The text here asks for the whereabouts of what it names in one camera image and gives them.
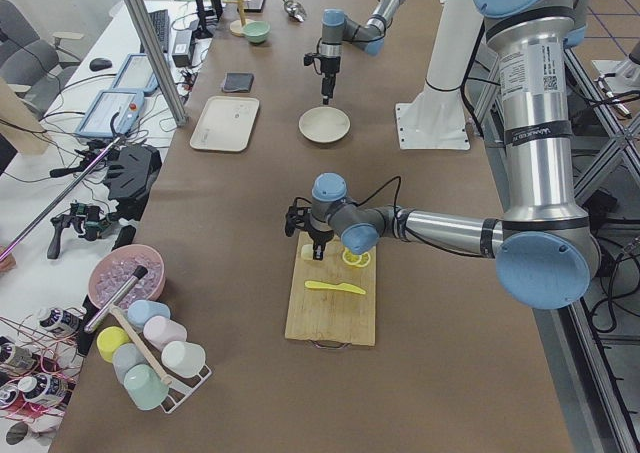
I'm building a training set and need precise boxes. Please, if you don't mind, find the black computer mouse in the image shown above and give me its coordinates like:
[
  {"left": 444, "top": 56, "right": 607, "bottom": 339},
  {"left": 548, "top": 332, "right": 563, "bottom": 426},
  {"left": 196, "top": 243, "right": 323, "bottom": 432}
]
[{"left": 89, "top": 58, "right": 113, "bottom": 72}]

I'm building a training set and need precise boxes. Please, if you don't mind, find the black keyboard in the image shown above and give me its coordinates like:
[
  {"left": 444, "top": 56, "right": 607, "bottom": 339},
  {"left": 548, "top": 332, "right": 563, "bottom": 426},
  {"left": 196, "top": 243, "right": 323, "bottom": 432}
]
[{"left": 148, "top": 9, "right": 171, "bottom": 53}]

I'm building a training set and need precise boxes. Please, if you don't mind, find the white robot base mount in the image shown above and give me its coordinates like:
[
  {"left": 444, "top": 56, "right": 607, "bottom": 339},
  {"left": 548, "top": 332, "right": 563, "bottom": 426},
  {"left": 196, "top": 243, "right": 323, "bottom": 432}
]
[{"left": 396, "top": 0, "right": 482, "bottom": 150}]

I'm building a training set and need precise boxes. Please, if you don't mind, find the grey cup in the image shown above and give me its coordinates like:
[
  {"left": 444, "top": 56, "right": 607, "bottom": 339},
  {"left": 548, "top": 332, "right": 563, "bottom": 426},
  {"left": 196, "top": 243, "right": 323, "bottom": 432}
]
[{"left": 112, "top": 343, "right": 147, "bottom": 384}]

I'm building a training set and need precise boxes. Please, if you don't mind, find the blue cup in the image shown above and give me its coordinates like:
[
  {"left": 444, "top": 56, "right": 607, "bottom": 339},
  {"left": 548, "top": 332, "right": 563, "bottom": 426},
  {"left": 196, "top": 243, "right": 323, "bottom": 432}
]
[{"left": 126, "top": 300, "right": 171, "bottom": 332}]

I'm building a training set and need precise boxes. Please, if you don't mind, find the teach pendant far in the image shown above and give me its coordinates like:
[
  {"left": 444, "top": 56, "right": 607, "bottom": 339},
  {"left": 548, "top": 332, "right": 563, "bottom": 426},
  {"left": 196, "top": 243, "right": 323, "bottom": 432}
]
[{"left": 111, "top": 53, "right": 158, "bottom": 95}]

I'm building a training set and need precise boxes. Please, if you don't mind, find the yellow plastic knife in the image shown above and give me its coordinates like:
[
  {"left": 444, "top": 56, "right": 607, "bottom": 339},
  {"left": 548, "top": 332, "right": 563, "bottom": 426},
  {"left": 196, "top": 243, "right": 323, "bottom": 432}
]
[{"left": 304, "top": 280, "right": 366, "bottom": 295}]

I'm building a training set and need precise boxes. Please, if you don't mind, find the lemon slice front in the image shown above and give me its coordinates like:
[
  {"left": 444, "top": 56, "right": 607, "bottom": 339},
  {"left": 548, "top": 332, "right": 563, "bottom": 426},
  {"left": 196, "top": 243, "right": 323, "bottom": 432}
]
[{"left": 342, "top": 248, "right": 371, "bottom": 268}]

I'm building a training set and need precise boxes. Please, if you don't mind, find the mint green cup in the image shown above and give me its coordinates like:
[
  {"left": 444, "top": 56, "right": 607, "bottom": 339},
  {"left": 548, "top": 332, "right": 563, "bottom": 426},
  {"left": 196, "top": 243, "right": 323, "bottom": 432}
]
[{"left": 123, "top": 364, "right": 169, "bottom": 411}]

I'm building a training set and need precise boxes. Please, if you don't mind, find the aluminium frame post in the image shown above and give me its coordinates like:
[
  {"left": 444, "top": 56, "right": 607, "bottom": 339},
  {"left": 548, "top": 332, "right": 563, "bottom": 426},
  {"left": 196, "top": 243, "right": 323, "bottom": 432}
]
[{"left": 123, "top": 0, "right": 188, "bottom": 127}]

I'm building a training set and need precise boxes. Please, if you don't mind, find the white cup rack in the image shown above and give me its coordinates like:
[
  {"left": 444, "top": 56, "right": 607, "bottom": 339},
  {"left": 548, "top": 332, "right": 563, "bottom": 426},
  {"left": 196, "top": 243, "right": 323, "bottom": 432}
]
[{"left": 160, "top": 365, "right": 214, "bottom": 414}]

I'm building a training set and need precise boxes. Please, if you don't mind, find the white steamed bun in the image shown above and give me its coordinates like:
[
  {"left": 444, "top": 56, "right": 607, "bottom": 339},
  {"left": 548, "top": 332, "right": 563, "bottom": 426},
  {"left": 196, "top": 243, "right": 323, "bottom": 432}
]
[{"left": 300, "top": 244, "right": 313, "bottom": 261}]

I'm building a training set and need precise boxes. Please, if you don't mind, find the white cup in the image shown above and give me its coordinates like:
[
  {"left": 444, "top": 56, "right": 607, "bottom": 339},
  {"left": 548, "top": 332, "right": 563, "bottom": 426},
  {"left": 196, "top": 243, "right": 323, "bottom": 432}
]
[{"left": 161, "top": 341, "right": 206, "bottom": 378}]

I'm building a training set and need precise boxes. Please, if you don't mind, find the teach pendant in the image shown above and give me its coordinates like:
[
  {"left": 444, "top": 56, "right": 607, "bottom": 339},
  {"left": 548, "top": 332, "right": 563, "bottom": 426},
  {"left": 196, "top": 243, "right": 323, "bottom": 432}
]
[
  {"left": 75, "top": 89, "right": 145, "bottom": 138},
  {"left": 111, "top": 53, "right": 158, "bottom": 95}
]

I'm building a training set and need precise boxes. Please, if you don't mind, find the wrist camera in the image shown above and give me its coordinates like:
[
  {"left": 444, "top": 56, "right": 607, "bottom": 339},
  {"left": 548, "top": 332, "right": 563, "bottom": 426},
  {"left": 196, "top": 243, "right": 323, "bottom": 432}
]
[
  {"left": 303, "top": 52, "right": 321, "bottom": 67},
  {"left": 284, "top": 197, "right": 311, "bottom": 237}
]

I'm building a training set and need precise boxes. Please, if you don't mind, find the mint green bowl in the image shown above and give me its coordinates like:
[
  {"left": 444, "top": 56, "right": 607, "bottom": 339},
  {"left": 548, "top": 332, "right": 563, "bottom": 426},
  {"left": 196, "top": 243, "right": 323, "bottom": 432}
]
[{"left": 243, "top": 21, "right": 271, "bottom": 45}]

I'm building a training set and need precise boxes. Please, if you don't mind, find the round cream plate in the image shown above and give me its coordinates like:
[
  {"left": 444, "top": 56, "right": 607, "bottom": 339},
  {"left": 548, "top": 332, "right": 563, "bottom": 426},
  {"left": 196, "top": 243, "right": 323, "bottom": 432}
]
[{"left": 298, "top": 106, "right": 351, "bottom": 144}]

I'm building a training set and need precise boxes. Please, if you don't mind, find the grey office chair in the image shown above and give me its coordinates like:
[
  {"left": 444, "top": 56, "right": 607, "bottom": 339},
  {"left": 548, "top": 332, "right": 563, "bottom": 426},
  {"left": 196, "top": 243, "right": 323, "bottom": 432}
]
[{"left": 1, "top": 0, "right": 84, "bottom": 96}]

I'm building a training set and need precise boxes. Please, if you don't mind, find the yellow cup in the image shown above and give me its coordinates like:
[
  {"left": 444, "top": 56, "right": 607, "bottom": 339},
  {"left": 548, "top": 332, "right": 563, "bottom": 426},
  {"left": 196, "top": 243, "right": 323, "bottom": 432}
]
[{"left": 97, "top": 326, "right": 131, "bottom": 363}]

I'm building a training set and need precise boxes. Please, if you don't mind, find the pink bowl with ice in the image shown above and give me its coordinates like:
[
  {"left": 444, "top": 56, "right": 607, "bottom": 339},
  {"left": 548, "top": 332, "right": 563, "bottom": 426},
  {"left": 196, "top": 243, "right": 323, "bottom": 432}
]
[{"left": 88, "top": 244, "right": 165, "bottom": 309}]

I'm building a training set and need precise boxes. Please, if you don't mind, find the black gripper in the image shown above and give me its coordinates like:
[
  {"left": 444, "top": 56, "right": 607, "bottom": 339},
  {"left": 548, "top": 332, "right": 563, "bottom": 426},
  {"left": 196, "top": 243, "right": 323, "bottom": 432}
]
[
  {"left": 307, "top": 222, "right": 334, "bottom": 261},
  {"left": 320, "top": 55, "right": 341, "bottom": 105}
]

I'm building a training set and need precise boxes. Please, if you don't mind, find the cream rabbit tray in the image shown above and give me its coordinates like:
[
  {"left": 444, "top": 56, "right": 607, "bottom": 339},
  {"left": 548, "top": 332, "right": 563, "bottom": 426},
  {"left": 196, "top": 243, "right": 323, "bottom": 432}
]
[{"left": 189, "top": 96, "right": 260, "bottom": 153}]

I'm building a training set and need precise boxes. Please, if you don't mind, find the grey folded cloth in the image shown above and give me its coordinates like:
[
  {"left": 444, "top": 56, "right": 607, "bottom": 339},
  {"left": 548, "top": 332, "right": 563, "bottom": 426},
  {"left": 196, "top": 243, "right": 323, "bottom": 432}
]
[{"left": 221, "top": 72, "right": 254, "bottom": 93}]

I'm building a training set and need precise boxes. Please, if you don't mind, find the teach pendant near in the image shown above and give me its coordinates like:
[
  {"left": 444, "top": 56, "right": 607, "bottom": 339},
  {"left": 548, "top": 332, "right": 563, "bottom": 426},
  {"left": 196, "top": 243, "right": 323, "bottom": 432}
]
[{"left": 75, "top": 89, "right": 145, "bottom": 138}]

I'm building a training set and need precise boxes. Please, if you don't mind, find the wooden mug tree stand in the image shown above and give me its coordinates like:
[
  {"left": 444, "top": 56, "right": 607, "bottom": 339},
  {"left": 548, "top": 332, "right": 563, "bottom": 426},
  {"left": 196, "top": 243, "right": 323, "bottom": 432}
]
[{"left": 227, "top": 0, "right": 254, "bottom": 37}]

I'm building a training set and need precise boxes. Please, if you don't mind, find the black device on desk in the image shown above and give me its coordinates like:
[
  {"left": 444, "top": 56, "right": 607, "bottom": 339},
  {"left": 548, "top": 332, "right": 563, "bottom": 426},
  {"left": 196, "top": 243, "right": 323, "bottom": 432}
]
[{"left": 103, "top": 145, "right": 162, "bottom": 221}]

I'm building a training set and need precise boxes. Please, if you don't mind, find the metal ice tongs handle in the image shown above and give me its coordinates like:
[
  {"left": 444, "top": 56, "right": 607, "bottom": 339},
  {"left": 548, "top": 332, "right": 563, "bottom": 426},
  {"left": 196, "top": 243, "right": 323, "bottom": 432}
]
[{"left": 84, "top": 265, "right": 148, "bottom": 334}]

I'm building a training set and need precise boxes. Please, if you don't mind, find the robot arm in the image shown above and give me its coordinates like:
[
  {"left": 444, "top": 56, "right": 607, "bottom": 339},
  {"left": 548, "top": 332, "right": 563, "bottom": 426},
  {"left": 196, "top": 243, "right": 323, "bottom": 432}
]
[
  {"left": 304, "top": 0, "right": 600, "bottom": 309},
  {"left": 304, "top": 0, "right": 405, "bottom": 105}
]

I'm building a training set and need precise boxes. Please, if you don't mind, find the metal scoop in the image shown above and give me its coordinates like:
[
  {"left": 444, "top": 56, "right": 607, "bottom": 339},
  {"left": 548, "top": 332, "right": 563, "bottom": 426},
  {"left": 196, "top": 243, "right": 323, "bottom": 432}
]
[{"left": 281, "top": 0, "right": 307, "bottom": 23}]

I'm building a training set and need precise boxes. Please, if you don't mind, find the wooden cutting board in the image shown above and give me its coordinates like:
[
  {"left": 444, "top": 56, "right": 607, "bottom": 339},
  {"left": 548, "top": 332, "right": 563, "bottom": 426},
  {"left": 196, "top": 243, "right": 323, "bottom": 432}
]
[{"left": 284, "top": 232, "right": 376, "bottom": 347}]

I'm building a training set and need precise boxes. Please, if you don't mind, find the pink cup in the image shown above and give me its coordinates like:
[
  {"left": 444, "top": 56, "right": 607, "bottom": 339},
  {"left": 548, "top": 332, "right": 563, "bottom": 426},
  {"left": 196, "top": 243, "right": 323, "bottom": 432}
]
[{"left": 143, "top": 315, "right": 187, "bottom": 351}]

